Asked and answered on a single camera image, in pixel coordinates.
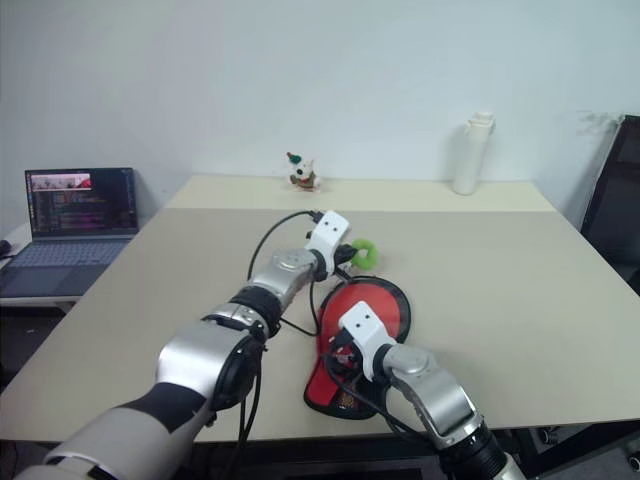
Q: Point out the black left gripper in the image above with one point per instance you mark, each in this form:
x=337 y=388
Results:
x=345 y=254

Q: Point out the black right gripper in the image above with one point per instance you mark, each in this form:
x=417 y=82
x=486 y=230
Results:
x=345 y=370

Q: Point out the red pad with black trim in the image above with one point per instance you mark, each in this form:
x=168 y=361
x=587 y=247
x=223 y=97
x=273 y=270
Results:
x=372 y=297

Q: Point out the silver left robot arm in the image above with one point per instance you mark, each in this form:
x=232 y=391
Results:
x=285 y=272

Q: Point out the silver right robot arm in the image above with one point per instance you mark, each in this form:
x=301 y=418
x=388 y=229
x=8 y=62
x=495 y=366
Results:
x=440 y=395

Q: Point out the white plush dog toy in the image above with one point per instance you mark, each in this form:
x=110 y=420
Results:
x=302 y=175

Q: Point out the white water bottle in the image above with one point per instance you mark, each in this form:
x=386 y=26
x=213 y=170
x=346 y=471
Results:
x=469 y=160

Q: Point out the dark equipment under table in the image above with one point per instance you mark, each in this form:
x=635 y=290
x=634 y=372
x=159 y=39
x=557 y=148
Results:
x=575 y=450

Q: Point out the open grey laptop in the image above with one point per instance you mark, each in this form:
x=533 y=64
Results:
x=80 y=200

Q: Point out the black office chair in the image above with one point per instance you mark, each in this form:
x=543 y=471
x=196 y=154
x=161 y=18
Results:
x=615 y=200

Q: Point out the black computer mouse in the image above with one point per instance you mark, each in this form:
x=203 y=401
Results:
x=4 y=245

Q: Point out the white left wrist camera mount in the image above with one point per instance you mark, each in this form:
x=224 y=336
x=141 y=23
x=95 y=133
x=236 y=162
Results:
x=327 y=235

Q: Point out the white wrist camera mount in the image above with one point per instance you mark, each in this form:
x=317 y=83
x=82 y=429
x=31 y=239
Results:
x=362 y=325
x=327 y=235

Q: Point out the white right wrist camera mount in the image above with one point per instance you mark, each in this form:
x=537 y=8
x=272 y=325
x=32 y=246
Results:
x=362 y=325

